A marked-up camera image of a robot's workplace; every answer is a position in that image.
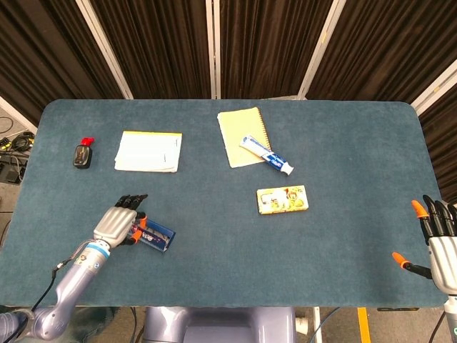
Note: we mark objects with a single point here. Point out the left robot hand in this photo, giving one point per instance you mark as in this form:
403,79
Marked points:
114,223

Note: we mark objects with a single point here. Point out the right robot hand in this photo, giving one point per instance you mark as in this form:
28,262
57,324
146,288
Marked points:
444,261

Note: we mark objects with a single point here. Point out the blue folding glasses case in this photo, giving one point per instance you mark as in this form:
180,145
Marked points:
157,237

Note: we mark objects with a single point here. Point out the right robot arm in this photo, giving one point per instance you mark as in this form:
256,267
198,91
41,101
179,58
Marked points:
451,319

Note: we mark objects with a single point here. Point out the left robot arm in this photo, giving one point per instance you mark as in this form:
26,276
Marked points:
75,282

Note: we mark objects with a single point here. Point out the black bottle red cap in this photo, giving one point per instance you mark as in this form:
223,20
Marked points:
82,157

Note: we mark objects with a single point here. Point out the white notepad yellow edge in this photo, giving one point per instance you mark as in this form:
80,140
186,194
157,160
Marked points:
146,151

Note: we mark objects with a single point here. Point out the yellow floor tape strip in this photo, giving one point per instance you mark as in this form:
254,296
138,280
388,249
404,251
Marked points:
363,325

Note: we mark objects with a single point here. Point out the blue denim jeans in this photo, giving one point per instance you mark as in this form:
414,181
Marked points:
93,327

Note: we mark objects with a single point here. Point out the dark brown pleated curtain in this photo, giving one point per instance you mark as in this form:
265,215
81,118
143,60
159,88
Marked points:
43,53
157,46
389,46
442,150
267,46

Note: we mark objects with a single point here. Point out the black floor power box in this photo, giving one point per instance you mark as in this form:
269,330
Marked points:
10,173

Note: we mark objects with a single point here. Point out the blue felt table mat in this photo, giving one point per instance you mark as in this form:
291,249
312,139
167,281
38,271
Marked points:
228,271

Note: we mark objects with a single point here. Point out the white table leg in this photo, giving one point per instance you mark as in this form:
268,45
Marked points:
317,325

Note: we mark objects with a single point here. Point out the grey-blue robot torso base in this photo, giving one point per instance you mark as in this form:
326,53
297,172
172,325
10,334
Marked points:
221,325

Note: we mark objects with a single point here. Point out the yellow spiral notebook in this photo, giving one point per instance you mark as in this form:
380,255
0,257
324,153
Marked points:
239,135

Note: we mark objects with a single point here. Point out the white blue toothpaste tube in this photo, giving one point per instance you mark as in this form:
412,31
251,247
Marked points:
266,154

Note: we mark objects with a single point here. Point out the yellow printed flat box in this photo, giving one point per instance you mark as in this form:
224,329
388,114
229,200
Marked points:
282,200

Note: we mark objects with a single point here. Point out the black table edge bracket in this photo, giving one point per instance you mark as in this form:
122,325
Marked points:
398,309

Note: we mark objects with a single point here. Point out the white screen frame post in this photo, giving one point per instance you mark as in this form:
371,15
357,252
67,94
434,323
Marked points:
433,87
105,50
213,50
16,116
319,50

